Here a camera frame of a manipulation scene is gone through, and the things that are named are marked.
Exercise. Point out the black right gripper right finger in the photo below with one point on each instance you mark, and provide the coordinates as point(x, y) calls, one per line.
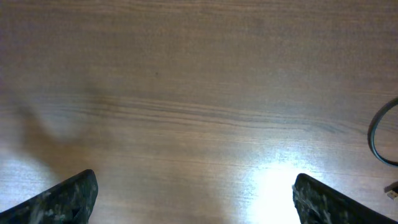
point(318, 203)

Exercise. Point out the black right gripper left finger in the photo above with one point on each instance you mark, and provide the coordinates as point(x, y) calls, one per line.
point(71, 201)

